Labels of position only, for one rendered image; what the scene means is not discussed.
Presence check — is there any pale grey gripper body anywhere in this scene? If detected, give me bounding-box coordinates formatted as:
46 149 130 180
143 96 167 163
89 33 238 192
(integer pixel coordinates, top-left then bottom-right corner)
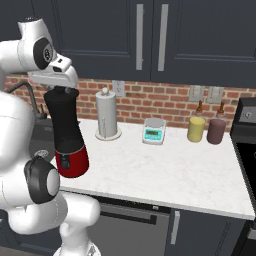
27 64 80 90

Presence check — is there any black blender with red base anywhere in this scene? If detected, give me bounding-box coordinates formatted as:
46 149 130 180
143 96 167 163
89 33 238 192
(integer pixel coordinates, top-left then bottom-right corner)
43 86 91 179

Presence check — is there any yellow bottle with brown top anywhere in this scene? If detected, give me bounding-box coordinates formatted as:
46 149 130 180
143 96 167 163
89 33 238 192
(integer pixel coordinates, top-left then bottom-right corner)
186 99 207 144

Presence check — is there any maroon bottle with brown top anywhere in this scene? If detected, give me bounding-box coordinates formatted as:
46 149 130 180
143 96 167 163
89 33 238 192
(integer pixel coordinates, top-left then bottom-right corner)
206 101 228 146

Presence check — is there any dark curved tap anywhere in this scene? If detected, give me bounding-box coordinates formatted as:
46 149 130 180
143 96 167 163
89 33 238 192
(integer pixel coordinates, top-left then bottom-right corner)
4 81 48 120

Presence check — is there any white paper towel holder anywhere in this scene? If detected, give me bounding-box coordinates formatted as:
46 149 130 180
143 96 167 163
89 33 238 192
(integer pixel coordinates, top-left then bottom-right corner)
94 86 123 142

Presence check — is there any dark sink basin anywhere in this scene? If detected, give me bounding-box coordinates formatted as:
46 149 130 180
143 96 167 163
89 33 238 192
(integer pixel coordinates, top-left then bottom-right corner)
29 116 58 162

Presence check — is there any dark blue upper cupboard door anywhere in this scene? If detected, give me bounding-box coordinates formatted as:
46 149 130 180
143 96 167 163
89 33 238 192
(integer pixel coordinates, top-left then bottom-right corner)
0 0 58 44
151 0 256 90
54 0 155 83

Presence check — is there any dark blue cupboard door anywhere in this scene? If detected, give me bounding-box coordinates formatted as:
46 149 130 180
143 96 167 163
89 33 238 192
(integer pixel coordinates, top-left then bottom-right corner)
0 0 58 44
54 0 155 83
151 0 256 90
164 209 248 256

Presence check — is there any white teal kitchen scale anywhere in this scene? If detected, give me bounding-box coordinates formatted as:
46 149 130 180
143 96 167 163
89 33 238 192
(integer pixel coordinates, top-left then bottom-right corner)
141 117 167 146

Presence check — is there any dark blue lower cupboard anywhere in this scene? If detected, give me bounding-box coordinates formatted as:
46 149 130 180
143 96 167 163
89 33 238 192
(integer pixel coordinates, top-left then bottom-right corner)
0 209 65 256

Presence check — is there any dark grey dishwasher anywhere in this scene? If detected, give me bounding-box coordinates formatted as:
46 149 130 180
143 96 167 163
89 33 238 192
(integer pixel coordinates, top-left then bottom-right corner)
87 195 172 256

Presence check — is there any grey stove knob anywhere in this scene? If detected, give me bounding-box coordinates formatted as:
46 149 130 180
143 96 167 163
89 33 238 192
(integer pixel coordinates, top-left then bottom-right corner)
243 108 255 121

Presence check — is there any black stove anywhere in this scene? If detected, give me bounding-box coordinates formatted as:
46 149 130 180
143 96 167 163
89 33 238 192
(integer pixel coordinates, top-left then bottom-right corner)
229 96 256 256

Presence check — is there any dark blue lower cupboard door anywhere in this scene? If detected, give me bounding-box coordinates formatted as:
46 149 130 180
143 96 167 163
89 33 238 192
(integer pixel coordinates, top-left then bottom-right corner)
164 209 248 256

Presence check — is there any grey wall socket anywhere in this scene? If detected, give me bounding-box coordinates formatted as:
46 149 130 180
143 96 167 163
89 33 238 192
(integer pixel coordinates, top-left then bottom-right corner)
111 79 126 98

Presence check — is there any grey upper cupboard handle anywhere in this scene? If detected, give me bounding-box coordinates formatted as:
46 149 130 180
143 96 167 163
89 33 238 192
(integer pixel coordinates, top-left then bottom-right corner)
135 3 145 71
157 3 170 72

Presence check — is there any grey cupboard handle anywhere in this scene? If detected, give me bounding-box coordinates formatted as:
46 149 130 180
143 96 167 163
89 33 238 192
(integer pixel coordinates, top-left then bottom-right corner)
135 3 145 71
157 3 170 72
170 210 181 246

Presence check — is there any grey wall switch plate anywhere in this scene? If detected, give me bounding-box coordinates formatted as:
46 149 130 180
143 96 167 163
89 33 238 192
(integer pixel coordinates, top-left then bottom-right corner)
206 86 225 105
188 85 205 103

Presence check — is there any black dishwasher handle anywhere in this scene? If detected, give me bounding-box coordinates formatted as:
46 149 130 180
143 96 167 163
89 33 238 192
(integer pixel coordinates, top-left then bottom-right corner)
99 207 158 225

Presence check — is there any grey lower cupboard handle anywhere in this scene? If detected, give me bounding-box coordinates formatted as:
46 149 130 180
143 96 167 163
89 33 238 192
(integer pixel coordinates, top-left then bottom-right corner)
170 210 181 246

